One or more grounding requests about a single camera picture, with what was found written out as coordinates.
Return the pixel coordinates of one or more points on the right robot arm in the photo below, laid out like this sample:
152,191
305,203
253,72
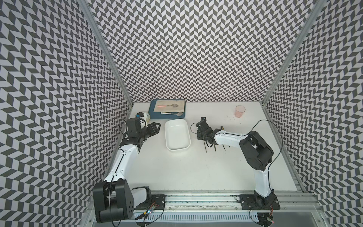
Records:
258,155

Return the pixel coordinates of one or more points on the white plastic storage box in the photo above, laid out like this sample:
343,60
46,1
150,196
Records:
177,136

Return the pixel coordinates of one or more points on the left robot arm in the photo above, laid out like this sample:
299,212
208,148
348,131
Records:
114,200

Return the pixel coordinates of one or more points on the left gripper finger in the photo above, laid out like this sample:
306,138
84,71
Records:
155,125
154,131

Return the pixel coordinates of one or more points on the base wiring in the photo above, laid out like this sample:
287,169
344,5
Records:
265,217
147,214

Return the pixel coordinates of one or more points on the pink translucent cup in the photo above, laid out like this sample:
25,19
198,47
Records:
239,111

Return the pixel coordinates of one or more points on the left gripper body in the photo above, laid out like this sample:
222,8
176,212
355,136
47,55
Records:
142,134

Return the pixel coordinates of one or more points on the dark teal tray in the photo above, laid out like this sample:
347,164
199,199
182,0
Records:
158,115

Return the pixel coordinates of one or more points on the beige folded cloth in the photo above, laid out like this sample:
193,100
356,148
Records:
180,108

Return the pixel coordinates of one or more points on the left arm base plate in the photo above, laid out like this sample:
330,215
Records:
156,201

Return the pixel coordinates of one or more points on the aluminium front rail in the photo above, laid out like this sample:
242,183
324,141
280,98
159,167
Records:
227,201

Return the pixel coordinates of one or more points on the left base wiring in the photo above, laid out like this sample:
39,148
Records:
147,214

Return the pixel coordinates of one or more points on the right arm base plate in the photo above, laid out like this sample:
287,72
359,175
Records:
257,202

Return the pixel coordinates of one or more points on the right base wiring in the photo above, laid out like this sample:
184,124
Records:
265,217

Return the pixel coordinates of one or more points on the white handled spoon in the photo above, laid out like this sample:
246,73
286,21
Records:
177,114

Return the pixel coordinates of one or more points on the pink handled spoon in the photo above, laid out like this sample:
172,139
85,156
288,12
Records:
163,106

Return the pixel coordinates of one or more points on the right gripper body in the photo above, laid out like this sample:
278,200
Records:
200,135

